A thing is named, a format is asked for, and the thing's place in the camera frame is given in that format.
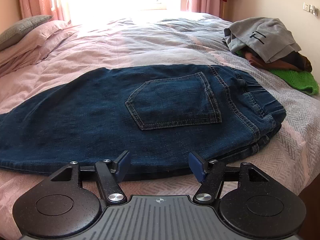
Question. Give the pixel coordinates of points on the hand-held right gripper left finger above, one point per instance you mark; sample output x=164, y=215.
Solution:
x=123, y=167

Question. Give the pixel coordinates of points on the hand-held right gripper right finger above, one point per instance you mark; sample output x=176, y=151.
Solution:
x=196, y=167

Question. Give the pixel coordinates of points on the dark blue denim pants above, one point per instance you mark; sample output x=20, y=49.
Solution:
x=100, y=120

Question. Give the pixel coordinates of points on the pink and grey duvet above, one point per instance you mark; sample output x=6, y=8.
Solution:
x=112, y=45

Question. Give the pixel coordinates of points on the green knitted cloth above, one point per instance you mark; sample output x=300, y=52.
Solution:
x=295, y=80

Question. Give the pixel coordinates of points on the brown garment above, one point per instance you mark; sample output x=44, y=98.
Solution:
x=287, y=63

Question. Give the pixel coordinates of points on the grey garment with black print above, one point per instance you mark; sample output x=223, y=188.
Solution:
x=262, y=37

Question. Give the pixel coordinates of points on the pink pillow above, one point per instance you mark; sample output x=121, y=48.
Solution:
x=37, y=42

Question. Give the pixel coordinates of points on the grey checked pillow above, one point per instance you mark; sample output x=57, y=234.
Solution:
x=22, y=27

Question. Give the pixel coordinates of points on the white wall socket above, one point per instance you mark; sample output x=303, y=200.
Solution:
x=306, y=6
x=314, y=10

